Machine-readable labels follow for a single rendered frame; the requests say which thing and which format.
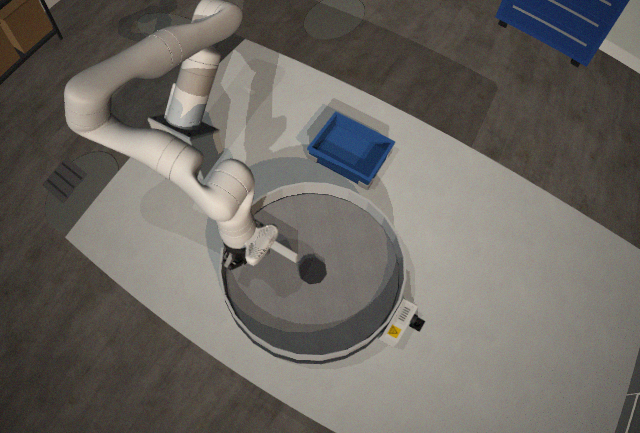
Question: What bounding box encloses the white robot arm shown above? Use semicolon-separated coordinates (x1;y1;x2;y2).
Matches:
64;0;279;265

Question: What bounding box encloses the blue crate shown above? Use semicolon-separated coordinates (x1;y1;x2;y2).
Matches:
307;111;395;190

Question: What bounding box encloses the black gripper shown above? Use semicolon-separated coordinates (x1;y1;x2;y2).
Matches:
221;220;263;270

